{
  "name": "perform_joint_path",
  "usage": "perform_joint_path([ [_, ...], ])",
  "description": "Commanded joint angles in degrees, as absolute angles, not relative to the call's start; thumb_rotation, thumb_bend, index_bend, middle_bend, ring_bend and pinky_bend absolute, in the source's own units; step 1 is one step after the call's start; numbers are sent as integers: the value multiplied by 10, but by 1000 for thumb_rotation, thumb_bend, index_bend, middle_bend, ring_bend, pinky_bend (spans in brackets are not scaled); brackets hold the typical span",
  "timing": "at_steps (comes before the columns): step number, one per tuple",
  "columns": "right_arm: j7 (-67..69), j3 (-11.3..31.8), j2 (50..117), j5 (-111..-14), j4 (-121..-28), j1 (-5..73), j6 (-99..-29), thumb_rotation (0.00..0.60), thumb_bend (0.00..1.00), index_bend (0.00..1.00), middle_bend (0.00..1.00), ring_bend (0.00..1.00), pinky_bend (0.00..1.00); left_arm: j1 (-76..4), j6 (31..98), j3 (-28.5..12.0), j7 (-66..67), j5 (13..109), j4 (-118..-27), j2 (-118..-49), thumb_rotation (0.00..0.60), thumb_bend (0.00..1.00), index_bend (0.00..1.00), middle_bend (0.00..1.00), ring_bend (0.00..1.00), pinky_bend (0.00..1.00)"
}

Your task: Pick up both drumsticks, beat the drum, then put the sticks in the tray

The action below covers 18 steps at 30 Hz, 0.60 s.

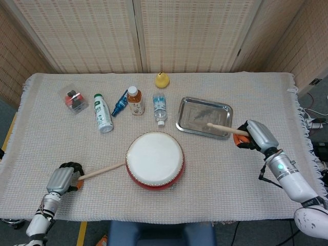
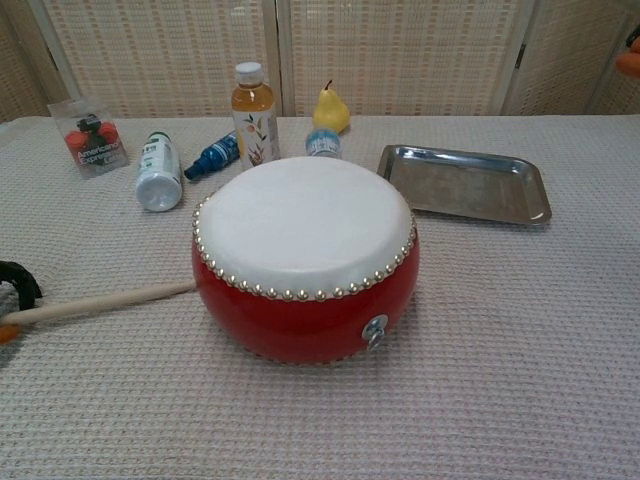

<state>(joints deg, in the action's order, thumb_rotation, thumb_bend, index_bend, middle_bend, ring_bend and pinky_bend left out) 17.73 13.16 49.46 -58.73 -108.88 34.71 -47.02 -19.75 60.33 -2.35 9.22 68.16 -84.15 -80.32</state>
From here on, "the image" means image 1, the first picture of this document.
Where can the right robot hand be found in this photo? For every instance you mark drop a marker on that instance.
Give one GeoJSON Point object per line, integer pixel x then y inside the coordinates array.
{"type": "Point", "coordinates": [264, 135]}

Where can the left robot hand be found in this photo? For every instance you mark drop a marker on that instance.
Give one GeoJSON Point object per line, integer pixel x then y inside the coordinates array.
{"type": "Point", "coordinates": [60, 179]}

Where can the wooden drumstick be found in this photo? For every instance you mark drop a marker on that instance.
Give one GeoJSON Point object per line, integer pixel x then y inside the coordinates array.
{"type": "Point", "coordinates": [102, 170]}
{"type": "Point", "coordinates": [225, 128]}

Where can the red drum white head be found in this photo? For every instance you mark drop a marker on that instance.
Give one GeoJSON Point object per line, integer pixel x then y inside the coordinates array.
{"type": "Point", "coordinates": [153, 156]}

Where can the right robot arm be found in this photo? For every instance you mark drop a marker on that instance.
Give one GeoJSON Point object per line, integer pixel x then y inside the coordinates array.
{"type": "Point", "coordinates": [297, 184]}

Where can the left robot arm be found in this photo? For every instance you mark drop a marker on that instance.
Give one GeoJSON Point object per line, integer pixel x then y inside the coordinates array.
{"type": "Point", "coordinates": [38, 225]}

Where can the rectangular metal tray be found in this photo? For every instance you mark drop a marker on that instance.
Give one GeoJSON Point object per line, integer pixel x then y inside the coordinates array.
{"type": "Point", "coordinates": [200, 112]}

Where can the black box on floor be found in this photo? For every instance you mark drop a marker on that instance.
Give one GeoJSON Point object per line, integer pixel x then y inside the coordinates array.
{"type": "Point", "coordinates": [320, 151]}

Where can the beige woven tablecloth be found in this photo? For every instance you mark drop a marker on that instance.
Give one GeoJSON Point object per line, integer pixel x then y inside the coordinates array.
{"type": "Point", "coordinates": [205, 179]}

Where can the orange object on floor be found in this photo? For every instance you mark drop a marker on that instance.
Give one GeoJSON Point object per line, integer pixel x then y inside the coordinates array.
{"type": "Point", "coordinates": [103, 241]}

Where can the white bottle green cap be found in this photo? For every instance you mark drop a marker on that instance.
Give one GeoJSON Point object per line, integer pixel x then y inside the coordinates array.
{"type": "Point", "coordinates": [102, 115]}

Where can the clear box with coffee capsules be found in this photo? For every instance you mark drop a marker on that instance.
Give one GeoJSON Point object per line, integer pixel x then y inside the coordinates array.
{"type": "Point", "coordinates": [74, 100]}

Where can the small blue bottle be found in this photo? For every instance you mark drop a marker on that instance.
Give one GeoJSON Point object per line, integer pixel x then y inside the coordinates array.
{"type": "Point", "coordinates": [120, 103]}

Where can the clear water bottle blue label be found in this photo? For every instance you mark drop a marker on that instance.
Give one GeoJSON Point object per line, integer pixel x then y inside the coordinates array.
{"type": "Point", "coordinates": [160, 107]}

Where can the amber tea bottle white cap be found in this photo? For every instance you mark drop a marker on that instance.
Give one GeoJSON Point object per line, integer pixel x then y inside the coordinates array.
{"type": "Point", "coordinates": [135, 102]}

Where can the blue seat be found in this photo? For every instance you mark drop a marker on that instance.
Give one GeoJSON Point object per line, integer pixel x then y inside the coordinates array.
{"type": "Point", "coordinates": [161, 234]}

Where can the yellow pear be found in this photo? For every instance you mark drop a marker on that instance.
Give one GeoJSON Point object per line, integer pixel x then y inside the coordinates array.
{"type": "Point", "coordinates": [162, 81]}

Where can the bamboo folding screen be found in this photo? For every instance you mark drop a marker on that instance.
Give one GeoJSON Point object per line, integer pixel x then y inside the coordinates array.
{"type": "Point", "coordinates": [77, 38]}

